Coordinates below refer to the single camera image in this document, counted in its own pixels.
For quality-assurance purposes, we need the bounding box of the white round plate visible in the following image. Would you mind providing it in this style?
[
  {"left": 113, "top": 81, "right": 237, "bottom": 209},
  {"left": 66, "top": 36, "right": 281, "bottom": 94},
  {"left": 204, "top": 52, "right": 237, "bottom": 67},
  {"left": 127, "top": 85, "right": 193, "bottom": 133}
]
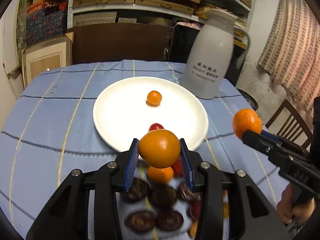
[{"left": 93, "top": 76, "right": 209, "bottom": 152}]

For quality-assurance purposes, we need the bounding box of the wooden chair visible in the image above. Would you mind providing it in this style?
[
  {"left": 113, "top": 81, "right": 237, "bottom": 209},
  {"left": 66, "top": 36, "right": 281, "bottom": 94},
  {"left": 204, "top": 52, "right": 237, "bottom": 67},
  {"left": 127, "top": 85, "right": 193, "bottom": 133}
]
[{"left": 265, "top": 99, "right": 312, "bottom": 149}]

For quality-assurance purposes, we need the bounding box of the large orange fruit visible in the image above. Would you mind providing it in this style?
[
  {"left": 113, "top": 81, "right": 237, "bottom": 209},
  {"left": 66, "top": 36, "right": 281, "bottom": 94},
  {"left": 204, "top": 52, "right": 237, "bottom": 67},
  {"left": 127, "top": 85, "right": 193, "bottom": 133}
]
[{"left": 138, "top": 129, "right": 181, "bottom": 168}]

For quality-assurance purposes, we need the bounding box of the dark brown wooden board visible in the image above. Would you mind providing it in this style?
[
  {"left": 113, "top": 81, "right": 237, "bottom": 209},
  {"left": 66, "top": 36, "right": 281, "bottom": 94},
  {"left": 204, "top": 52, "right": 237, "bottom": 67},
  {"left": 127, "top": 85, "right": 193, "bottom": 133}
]
[{"left": 67, "top": 23, "right": 173, "bottom": 64}]

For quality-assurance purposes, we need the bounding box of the blue checked tablecloth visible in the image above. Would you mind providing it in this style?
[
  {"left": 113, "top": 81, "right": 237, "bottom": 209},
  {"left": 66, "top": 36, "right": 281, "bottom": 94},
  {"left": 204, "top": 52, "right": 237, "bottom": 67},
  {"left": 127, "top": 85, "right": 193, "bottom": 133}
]
[{"left": 1, "top": 60, "right": 287, "bottom": 237}]

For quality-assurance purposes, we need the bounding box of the dark red plum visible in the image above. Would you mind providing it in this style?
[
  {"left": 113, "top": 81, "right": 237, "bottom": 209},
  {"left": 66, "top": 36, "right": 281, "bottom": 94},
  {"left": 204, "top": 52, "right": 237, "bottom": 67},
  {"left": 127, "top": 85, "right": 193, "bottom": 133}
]
[
  {"left": 187, "top": 199, "right": 201, "bottom": 220},
  {"left": 171, "top": 159, "right": 183, "bottom": 177}
]

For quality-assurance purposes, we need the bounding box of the light wooden framed panel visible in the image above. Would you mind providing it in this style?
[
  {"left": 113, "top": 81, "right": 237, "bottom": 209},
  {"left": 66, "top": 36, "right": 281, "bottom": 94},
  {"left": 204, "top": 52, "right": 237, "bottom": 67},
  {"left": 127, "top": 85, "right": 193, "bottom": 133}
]
[{"left": 22, "top": 32, "right": 74, "bottom": 87}]

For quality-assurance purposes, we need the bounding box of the patterned beige curtain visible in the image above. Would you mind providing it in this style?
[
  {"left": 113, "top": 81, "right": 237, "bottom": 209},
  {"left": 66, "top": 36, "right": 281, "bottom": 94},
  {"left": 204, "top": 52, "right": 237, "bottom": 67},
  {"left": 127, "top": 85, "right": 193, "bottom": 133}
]
[{"left": 258, "top": 0, "right": 319, "bottom": 112}]

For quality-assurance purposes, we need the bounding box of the dark brown chestnut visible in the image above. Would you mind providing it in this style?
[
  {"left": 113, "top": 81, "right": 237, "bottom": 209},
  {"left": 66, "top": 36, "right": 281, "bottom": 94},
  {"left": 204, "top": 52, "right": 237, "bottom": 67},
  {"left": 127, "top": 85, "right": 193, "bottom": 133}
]
[
  {"left": 124, "top": 210, "right": 156, "bottom": 234},
  {"left": 120, "top": 177, "right": 150, "bottom": 203},
  {"left": 148, "top": 184, "right": 177, "bottom": 210},
  {"left": 156, "top": 210, "right": 184, "bottom": 232}
]

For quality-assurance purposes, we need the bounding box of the white metal shelf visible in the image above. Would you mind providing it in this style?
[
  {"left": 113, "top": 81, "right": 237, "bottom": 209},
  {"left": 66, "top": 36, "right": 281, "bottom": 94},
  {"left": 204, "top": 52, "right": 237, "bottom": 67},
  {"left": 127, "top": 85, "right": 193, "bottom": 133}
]
[{"left": 67, "top": 0, "right": 255, "bottom": 29}]

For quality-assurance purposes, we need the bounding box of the small orange kumquat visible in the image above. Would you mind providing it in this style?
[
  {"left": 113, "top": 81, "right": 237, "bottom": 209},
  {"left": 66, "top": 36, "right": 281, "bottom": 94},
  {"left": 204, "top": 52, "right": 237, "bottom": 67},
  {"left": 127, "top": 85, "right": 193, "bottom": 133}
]
[{"left": 146, "top": 90, "right": 162, "bottom": 106}]

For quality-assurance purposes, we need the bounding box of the small red cherry tomato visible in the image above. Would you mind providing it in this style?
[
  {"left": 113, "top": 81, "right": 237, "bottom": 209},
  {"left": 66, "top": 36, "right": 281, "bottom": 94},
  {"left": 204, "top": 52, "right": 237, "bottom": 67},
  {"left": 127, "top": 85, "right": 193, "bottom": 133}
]
[{"left": 149, "top": 123, "right": 164, "bottom": 132}]

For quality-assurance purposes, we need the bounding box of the right hand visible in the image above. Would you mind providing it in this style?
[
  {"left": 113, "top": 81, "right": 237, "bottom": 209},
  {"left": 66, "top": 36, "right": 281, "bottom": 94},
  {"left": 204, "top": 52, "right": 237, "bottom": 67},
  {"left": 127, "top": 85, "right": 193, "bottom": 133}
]
[{"left": 277, "top": 183, "right": 315, "bottom": 224}]

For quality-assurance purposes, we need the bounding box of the white thermos jug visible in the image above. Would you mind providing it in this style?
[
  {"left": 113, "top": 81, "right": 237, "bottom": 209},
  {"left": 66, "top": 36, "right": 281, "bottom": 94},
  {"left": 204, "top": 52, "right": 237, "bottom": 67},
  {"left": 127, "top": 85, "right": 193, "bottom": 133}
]
[{"left": 181, "top": 9, "right": 242, "bottom": 100}]

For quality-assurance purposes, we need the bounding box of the orange mandarin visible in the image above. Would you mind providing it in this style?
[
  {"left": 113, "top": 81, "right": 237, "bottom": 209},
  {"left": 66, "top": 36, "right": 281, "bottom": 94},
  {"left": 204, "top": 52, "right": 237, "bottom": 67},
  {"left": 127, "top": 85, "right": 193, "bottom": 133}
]
[
  {"left": 232, "top": 108, "right": 263, "bottom": 140},
  {"left": 147, "top": 166, "right": 174, "bottom": 184}
]

